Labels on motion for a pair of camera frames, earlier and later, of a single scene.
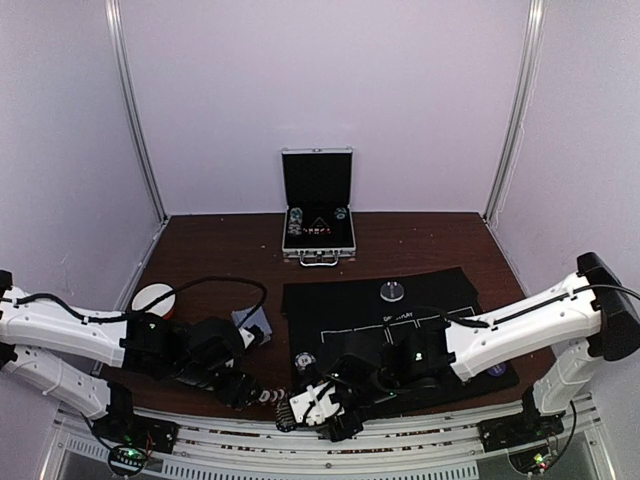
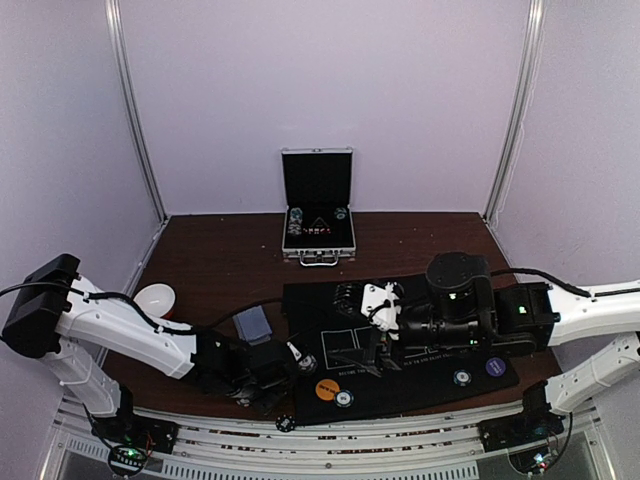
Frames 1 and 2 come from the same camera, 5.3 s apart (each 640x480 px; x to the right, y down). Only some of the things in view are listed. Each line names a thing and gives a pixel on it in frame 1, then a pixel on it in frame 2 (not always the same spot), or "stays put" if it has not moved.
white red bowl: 151,292 stays put
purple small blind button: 497,370 stays put
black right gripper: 339,423 → 376,347
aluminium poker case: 319,224 stays put
